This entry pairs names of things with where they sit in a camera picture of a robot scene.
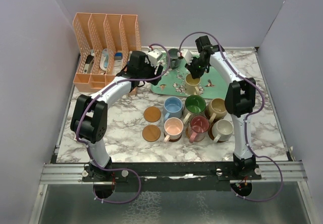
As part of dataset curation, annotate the brown wooden coaster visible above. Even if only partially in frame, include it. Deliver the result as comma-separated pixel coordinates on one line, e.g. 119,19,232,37
208,125,226,143

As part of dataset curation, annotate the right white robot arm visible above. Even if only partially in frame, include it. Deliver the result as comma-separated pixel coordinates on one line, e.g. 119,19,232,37
185,33,256,179

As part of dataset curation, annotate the black mounting rail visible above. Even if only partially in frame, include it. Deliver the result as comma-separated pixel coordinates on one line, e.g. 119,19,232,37
82,161,261,192

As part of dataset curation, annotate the white blue pack in organizer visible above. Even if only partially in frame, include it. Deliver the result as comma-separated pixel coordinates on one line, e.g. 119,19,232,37
99,48,109,71

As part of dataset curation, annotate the aluminium frame rail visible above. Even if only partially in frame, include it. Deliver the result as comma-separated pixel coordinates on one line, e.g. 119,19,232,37
40,161,308,185

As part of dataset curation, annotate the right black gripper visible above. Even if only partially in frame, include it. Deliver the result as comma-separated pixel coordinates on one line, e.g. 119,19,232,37
185,56,208,79

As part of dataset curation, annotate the red floral mug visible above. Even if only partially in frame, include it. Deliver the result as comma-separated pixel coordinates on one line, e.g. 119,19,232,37
188,116,209,143

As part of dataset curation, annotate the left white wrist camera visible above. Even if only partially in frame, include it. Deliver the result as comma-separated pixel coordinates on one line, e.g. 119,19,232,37
147,49,163,67

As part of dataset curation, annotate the blue mug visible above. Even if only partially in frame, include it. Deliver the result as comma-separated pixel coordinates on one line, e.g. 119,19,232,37
163,96,183,122

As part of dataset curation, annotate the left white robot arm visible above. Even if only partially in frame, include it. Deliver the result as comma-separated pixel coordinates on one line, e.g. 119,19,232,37
70,49,164,181

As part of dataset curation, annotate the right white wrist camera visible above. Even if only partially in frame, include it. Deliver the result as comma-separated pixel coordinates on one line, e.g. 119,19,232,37
177,49,193,64

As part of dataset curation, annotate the dark walnut coaster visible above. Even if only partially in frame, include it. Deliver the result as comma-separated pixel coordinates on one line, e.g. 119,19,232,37
169,134,182,142

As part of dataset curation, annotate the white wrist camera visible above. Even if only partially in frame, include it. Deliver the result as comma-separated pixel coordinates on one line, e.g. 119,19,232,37
177,49,193,64
147,49,163,67

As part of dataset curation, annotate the dark grey mug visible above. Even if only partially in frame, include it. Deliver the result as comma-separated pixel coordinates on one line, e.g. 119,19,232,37
168,48,181,70

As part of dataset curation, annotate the tan beige mug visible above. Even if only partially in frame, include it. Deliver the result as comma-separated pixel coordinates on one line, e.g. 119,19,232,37
204,98,228,123

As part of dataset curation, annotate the white speckled mug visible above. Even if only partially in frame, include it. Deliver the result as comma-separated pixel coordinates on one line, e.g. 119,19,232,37
211,119,234,142

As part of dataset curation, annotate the peach plastic file organizer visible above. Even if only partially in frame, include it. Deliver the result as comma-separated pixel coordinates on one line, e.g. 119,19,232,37
73,13,142,93

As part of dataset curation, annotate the green mug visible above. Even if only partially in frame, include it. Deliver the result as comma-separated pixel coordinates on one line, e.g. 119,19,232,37
183,95,206,125

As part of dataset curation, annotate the black white tool in organizer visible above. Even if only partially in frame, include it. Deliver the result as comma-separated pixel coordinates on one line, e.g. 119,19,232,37
83,49,95,74

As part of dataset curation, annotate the light wood coaster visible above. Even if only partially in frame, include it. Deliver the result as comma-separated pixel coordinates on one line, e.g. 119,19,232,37
143,106,161,123
142,125,160,142

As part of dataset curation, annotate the blue eraser box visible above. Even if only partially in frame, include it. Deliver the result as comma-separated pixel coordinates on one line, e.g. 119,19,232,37
114,52,123,61

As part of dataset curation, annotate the light pink mug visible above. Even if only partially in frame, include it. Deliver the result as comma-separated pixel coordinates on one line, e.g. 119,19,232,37
164,118,184,143

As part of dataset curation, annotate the green floral tray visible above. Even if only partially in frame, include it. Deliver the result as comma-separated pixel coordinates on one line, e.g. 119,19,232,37
151,59,228,99

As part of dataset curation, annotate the woven rattan coaster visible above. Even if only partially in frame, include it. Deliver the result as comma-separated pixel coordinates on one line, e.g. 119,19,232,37
185,126,191,139

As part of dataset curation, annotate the yellow mug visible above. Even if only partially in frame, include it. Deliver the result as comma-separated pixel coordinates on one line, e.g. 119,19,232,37
184,74,200,95

